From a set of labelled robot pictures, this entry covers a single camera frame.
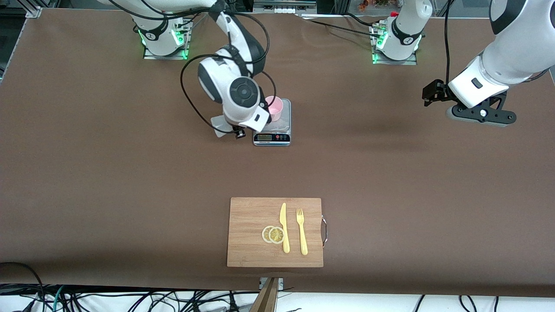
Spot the pink plastic cup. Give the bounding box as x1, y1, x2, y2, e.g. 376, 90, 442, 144
265, 96, 284, 122

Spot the silver digital kitchen scale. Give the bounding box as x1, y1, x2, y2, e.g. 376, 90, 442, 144
253, 98, 292, 147

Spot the bamboo cutting board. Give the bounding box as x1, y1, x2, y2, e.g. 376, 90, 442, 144
226, 197, 324, 268

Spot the yellow plastic knife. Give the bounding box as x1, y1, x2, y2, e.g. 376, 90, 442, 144
279, 202, 291, 254

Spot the yellow plastic fork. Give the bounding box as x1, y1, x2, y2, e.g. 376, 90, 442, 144
296, 208, 309, 256

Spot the wooden beam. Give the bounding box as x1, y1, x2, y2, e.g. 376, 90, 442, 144
251, 277, 280, 312

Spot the black left camera mount bracket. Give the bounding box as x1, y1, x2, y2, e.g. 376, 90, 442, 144
473, 91, 509, 112

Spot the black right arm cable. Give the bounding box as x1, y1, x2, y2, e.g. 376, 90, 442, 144
106, 0, 278, 140

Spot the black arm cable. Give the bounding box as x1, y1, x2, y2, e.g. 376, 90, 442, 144
443, 0, 455, 84
106, 0, 278, 140

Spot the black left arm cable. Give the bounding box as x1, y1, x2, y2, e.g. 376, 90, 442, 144
443, 0, 455, 84

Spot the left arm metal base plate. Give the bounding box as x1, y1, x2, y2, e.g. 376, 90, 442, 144
372, 22, 418, 65

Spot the grey metal frame with strip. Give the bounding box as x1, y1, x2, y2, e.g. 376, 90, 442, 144
253, 0, 318, 16

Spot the black cable on table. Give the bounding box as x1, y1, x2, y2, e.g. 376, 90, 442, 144
343, 12, 379, 27
301, 17, 384, 39

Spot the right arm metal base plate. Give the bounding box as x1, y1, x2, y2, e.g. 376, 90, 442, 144
143, 19, 191, 60

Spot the small metal table bracket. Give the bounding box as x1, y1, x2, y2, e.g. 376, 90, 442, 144
259, 277, 285, 291

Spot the aluminium frame corner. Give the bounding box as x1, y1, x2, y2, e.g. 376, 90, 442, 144
20, 0, 42, 19

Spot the teal floor cable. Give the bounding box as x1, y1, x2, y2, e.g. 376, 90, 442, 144
51, 285, 66, 312

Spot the black floor cable loop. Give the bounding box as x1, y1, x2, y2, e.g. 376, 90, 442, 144
0, 262, 45, 300

